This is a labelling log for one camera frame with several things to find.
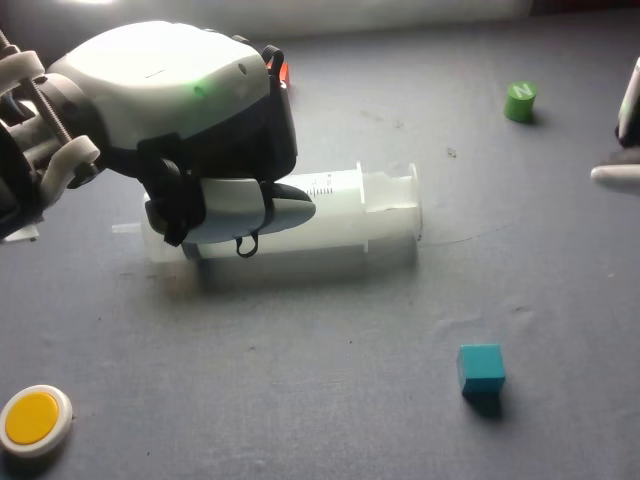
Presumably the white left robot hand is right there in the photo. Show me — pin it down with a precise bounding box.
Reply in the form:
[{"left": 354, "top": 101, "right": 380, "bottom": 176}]
[{"left": 47, "top": 19, "right": 317, "bottom": 259}]

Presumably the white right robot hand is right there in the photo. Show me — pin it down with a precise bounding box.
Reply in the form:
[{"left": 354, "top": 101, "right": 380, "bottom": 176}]
[{"left": 590, "top": 57, "right": 640, "bottom": 194}]

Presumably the large clear plastic syringe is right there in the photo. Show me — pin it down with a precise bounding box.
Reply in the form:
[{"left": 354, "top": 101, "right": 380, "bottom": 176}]
[{"left": 112, "top": 160, "right": 424, "bottom": 266}]

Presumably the green cylinder block with N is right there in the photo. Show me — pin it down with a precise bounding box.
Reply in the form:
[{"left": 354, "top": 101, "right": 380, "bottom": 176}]
[{"left": 503, "top": 80, "right": 539, "bottom": 124}]

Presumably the teal cube block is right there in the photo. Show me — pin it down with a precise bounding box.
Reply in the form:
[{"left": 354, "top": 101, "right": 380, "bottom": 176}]
[{"left": 457, "top": 343, "right": 506, "bottom": 400}]

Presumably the grey table cloth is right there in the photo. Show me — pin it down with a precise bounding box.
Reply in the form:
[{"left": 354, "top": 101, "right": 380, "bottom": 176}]
[{"left": 0, "top": 14, "right": 640, "bottom": 480}]

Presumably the yellow button with white rim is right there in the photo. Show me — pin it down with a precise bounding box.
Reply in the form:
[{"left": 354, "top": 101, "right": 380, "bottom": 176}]
[{"left": 0, "top": 383, "right": 74, "bottom": 459}]

